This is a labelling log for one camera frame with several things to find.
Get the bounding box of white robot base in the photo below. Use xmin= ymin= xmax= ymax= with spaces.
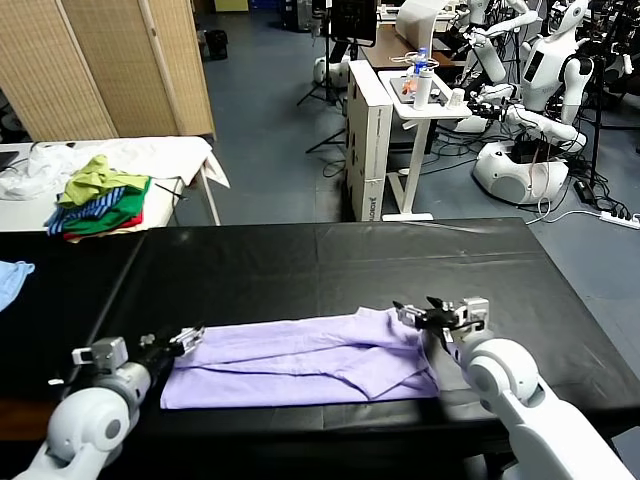
xmin=313 ymin=55 xmax=351 ymax=89

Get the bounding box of black trash bin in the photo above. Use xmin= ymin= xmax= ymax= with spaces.
xmin=204 ymin=30 xmax=229 ymax=62

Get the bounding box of black tripod stand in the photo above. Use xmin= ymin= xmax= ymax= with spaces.
xmin=305 ymin=42 xmax=359 ymax=156
xmin=297 ymin=9 xmax=347 ymax=109

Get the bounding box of red garment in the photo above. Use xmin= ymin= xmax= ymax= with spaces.
xmin=63 ymin=212 xmax=145 ymax=241

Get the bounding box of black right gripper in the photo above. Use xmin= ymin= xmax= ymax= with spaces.
xmin=392 ymin=295 xmax=469 ymax=346

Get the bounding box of white floor cable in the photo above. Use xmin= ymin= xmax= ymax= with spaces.
xmin=529 ymin=197 xmax=604 ymax=224

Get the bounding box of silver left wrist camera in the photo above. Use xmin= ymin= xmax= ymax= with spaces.
xmin=71 ymin=337 xmax=130 ymax=374

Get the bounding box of grey laptop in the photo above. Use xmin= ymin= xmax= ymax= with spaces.
xmin=390 ymin=77 xmax=451 ymax=106

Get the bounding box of black monitor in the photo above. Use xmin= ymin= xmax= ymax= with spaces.
xmin=329 ymin=0 xmax=377 ymax=49

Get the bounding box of white humanoid robot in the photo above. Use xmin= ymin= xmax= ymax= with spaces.
xmin=472 ymin=0 xmax=594 ymax=206
xmin=462 ymin=0 xmax=541 ymax=84

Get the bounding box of white standing desk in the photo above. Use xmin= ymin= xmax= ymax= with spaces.
xmin=377 ymin=69 xmax=474 ymax=222

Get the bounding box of light blue garment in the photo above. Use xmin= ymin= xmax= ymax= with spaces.
xmin=0 ymin=259 xmax=37 ymax=314

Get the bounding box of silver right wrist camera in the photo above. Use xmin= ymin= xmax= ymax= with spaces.
xmin=457 ymin=297 xmax=491 ymax=335

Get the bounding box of black cable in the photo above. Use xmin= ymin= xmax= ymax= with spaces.
xmin=154 ymin=182 xmax=189 ymax=202

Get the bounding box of beige garment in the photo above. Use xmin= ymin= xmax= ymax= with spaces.
xmin=64 ymin=227 xmax=151 ymax=245

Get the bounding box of tall white cardboard box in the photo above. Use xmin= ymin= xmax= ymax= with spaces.
xmin=344 ymin=60 xmax=394 ymax=222

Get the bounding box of bamboo folding screen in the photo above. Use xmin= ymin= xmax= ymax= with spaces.
xmin=0 ymin=0 xmax=217 ymax=144

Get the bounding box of brown wooden desk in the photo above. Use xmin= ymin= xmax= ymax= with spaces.
xmin=360 ymin=23 xmax=469 ymax=71

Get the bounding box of white thermos bottle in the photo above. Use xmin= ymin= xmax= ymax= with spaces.
xmin=412 ymin=68 xmax=434 ymax=112

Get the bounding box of white crumpled garment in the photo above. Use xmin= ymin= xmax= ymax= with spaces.
xmin=0 ymin=142 xmax=86 ymax=202

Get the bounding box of blue striped garment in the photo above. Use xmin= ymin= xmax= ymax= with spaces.
xmin=45 ymin=187 xmax=126 ymax=237

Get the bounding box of white curved plastic shell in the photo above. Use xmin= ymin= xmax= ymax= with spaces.
xmin=395 ymin=0 xmax=449 ymax=51

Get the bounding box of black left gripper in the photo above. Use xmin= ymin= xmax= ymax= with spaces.
xmin=127 ymin=324 xmax=207 ymax=376

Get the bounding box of lavender t-shirt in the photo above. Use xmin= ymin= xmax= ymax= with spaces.
xmin=159 ymin=307 xmax=441 ymax=411

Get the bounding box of white power strip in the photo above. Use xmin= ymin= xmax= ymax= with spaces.
xmin=599 ymin=210 xmax=640 ymax=226

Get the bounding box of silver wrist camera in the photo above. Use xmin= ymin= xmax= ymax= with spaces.
xmin=457 ymin=297 xmax=491 ymax=335
xmin=71 ymin=337 xmax=130 ymax=374

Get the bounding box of green garment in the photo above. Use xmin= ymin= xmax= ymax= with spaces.
xmin=63 ymin=177 xmax=152 ymax=234

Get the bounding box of white tablecloth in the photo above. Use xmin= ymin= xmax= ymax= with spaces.
xmin=74 ymin=135 xmax=232 ymax=191

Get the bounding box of black pole stand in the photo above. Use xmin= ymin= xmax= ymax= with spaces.
xmin=589 ymin=54 xmax=609 ymax=186

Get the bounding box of yellow-green garment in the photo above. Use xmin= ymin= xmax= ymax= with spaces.
xmin=58 ymin=154 xmax=151 ymax=206

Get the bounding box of white folding table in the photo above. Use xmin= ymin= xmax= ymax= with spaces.
xmin=0 ymin=139 xmax=224 ymax=234

